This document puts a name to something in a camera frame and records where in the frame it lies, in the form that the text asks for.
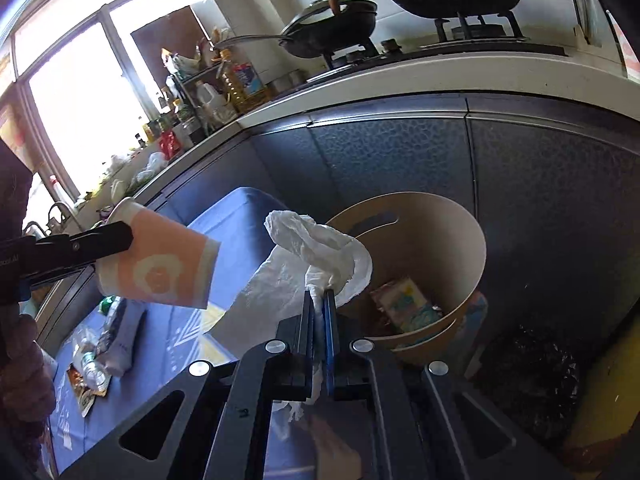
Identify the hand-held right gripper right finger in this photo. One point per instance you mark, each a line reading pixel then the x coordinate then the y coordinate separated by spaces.
pixel 331 350

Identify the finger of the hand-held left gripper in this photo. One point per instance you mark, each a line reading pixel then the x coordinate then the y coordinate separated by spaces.
pixel 85 245
pixel 60 274

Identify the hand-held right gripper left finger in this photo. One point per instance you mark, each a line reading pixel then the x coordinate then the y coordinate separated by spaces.
pixel 310 350

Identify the orange paper cup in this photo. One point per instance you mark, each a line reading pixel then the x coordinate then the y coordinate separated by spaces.
pixel 627 50
pixel 165 270

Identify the white paper towel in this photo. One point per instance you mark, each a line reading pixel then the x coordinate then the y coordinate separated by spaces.
pixel 300 245

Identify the beige round waste bin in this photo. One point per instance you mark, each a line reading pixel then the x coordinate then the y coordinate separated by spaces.
pixel 440 240

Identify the chrome faucet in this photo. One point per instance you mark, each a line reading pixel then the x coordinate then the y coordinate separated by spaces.
pixel 57 212

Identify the colourful snack packet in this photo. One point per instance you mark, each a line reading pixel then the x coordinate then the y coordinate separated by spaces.
pixel 405 305

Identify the white plastic bag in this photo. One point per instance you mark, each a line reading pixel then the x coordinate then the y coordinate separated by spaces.
pixel 152 165

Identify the red packet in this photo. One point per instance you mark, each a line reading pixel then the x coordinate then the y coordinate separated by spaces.
pixel 169 145

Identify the row of condiment bottles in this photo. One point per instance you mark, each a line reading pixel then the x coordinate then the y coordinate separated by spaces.
pixel 165 125

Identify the kitchen window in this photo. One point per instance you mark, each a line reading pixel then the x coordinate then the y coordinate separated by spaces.
pixel 75 90

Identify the white plastic jug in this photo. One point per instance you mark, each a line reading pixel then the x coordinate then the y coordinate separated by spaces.
pixel 212 105

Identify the black garbage bag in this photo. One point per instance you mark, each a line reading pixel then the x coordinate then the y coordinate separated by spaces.
pixel 530 385

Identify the dark kitchen cabinet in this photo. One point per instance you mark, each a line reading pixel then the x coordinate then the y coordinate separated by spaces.
pixel 400 155

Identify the dark brown board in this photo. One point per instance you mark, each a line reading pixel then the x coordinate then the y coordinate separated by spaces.
pixel 170 40

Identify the cooking oil bottle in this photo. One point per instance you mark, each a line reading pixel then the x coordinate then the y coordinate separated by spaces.
pixel 245 85

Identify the steel tins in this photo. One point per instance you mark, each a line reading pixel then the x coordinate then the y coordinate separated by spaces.
pixel 285 84

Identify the yellow plastic barrel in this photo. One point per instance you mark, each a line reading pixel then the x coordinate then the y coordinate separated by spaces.
pixel 610 410

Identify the black wok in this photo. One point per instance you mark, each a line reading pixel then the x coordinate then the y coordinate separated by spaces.
pixel 340 32

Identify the gas stove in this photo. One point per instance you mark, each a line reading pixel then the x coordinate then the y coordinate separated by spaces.
pixel 450 45

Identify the glass lid wooden knob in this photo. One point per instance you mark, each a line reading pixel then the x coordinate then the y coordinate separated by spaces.
pixel 320 12

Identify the steel pot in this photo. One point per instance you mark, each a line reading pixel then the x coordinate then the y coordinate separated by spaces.
pixel 587 5

